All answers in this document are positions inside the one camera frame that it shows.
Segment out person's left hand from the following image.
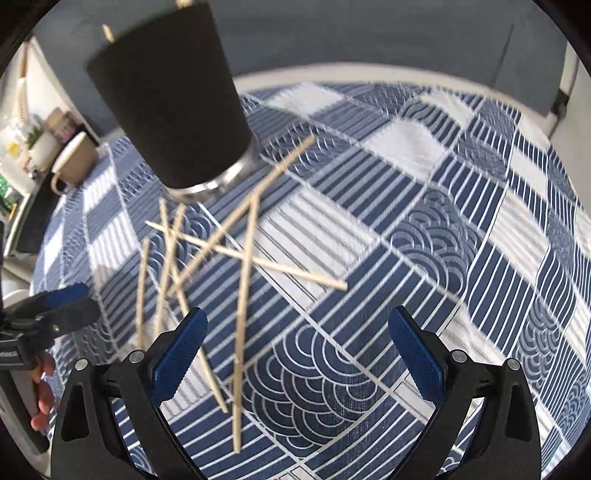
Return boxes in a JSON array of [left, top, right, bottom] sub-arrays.
[[28, 352, 58, 432]]

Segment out beige ceramic mug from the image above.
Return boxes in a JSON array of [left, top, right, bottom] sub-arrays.
[[50, 131, 100, 195]]

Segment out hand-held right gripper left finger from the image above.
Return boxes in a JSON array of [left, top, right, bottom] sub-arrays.
[[51, 307, 208, 480]]

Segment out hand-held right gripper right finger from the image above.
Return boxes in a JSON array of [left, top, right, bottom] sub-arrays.
[[388, 306, 542, 480]]

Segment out small potted plant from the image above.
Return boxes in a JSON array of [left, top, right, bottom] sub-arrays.
[[24, 121, 60, 163]]

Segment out white shelf unit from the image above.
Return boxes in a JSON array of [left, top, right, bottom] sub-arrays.
[[0, 39, 65, 257]]

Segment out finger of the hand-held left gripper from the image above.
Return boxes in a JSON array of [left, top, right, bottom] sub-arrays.
[[0, 282, 100, 340]]

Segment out blue white patterned tablecloth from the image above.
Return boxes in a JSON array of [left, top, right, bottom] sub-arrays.
[[30, 80, 583, 480]]

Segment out brown jar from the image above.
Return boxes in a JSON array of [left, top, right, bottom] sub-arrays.
[[45, 107, 80, 140]]

